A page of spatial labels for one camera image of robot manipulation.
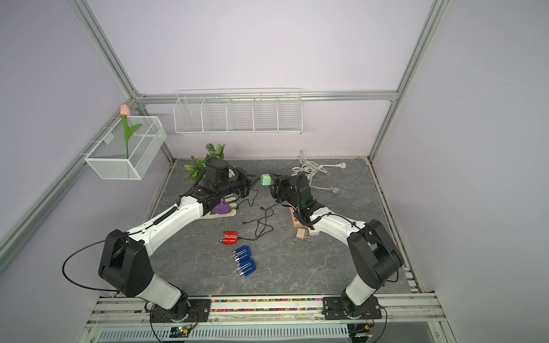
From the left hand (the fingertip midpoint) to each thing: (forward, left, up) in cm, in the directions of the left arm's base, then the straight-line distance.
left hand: (263, 175), depth 79 cm
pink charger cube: (-13, -14, -24) cm, 31 cm away
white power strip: (-13, -20, -25) cm, 34 cm away
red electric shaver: (-13, +16, -24) cm, 32 cm away
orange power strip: (-9, -13, -23) cm, 28 cm away
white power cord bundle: (+22, -23, -23) cm, 39 cm away
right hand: (+2, 0, -1) cm, 2 cm away
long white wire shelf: (+37, +11, +4) cm, 38 cm away
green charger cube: (-1, -1, -2) cm, 2 cm away
